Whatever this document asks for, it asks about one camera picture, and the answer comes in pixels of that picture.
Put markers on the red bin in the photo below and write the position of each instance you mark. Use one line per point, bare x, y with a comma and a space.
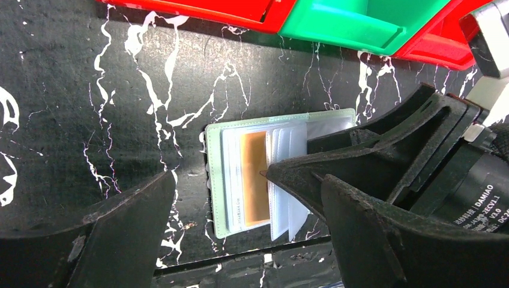
441, 41
266, 16

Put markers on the green bin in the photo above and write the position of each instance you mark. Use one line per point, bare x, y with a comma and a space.
380, 27

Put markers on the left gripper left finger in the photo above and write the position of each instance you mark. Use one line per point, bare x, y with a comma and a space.
112, 243

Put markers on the green card holder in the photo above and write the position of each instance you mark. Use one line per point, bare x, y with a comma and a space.
238, 155

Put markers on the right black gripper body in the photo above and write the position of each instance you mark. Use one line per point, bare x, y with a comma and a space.
470, 189

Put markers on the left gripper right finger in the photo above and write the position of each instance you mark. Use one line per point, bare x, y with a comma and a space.
380, 245

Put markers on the orange credit card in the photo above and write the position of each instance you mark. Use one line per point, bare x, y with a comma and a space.
254, 185

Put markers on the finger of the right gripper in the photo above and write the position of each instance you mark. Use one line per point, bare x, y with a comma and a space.
359, 134
389, 166

